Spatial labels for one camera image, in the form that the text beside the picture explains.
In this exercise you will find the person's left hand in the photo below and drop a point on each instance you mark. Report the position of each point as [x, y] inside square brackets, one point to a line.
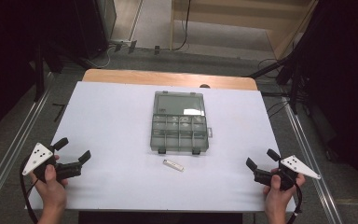
[53, 189]

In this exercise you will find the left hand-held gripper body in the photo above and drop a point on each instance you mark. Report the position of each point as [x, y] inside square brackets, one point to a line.
[37, 158]

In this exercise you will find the aluminium floor rail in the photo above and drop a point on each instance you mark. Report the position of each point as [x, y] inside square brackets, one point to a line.
[15, 149]
[310, 161]

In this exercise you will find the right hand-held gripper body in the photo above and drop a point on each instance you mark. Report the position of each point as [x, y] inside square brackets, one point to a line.
[292, 169]

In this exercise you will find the black tape strip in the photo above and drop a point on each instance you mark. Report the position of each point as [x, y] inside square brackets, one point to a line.
[59, 110]

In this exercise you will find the light wooden furniture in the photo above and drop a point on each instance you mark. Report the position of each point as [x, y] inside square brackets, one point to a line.
[230, 18]

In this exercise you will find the clear grey compartment box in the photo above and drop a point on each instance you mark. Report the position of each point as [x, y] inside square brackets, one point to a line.
[179, 123]

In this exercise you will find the dark upright stand post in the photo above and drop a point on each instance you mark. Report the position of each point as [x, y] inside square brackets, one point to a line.
[39, 74]

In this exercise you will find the black stand leg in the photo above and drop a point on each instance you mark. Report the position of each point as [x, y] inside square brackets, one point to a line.
[268, 67]

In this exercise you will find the person's right hand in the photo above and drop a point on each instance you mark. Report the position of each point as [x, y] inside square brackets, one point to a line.
[278, 196]

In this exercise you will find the white table cover board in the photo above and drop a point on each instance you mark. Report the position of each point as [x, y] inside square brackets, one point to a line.
[112, 124]

